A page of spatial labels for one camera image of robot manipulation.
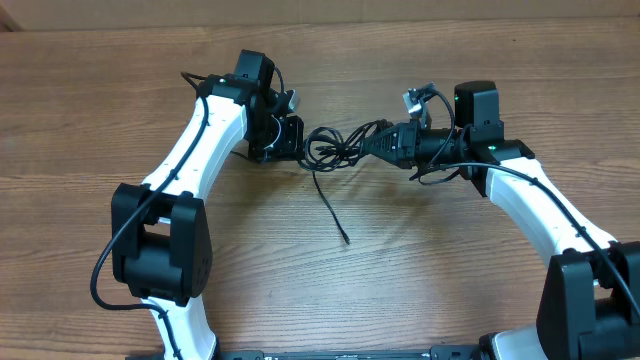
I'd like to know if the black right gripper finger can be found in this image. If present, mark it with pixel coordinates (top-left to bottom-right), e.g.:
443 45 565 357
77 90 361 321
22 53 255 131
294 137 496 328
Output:
362 122 415 148
361 139 415 168

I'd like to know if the black cable with small plug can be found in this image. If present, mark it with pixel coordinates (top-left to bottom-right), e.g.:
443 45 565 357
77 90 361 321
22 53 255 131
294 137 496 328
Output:
304 134 351 246

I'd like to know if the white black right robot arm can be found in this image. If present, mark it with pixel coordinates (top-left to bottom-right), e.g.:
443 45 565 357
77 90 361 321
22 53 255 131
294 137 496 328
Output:
360 80 639 359

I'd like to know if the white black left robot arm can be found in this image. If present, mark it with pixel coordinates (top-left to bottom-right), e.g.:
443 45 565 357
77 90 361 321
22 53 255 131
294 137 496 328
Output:
101 50 304 359

